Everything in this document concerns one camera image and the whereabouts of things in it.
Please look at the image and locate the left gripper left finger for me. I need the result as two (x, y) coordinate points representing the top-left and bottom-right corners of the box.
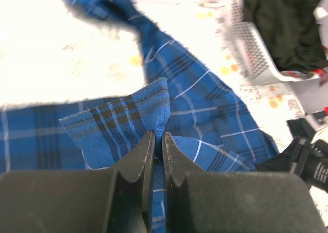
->
(1, 131), (155, 232)

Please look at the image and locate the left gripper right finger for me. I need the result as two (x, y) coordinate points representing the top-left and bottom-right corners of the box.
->
(162, 132), (323, 233)

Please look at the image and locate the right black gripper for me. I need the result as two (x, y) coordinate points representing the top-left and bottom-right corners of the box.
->
(255, 112), (328, 190)

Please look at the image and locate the blue plaid long sleeve shirt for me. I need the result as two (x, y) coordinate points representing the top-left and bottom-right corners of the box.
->
(1, 0), (278, 232)

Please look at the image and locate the right white plastic basket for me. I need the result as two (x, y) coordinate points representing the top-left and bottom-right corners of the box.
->
(222, 0), (328, 87)

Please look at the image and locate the black crumpled shirt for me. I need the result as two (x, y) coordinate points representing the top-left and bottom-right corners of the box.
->
(242, 0), (328, 72)

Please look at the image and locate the floral patterned table mat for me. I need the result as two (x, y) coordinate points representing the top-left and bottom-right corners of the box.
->
(1, 0), (304, 172)

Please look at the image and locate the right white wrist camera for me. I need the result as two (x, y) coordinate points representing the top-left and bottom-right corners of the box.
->
(305, 114), (327, 144)

